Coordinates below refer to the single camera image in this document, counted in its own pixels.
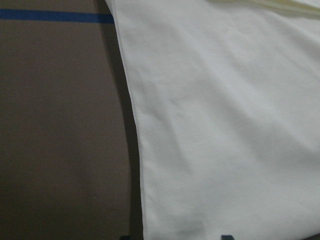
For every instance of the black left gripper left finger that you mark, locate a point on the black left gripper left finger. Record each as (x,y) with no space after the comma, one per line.
(125,237)

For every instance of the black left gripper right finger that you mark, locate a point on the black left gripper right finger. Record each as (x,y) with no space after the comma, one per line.
(226,237)

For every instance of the cream long-sleeve cat shirt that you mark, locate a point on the cream long-sleeve cat shirt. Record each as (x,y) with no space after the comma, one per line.
(226,100)

